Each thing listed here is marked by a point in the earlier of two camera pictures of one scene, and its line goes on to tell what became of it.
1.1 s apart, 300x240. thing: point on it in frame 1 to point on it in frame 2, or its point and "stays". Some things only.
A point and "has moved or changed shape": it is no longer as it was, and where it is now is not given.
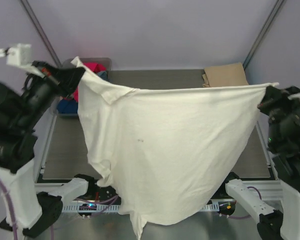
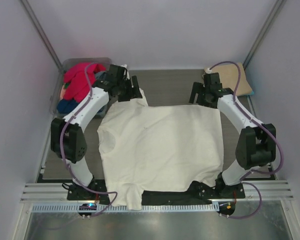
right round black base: x=226 y=207 stays
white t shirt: x=163 y=154 has moved or changed shape
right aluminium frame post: x=263 y=34 stays
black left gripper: x=59 y=78 to x=129 y=90
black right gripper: x=270 y=100 to x=198 y=93
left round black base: x=87 y=206 stays
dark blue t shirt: x=67 y=106 stays
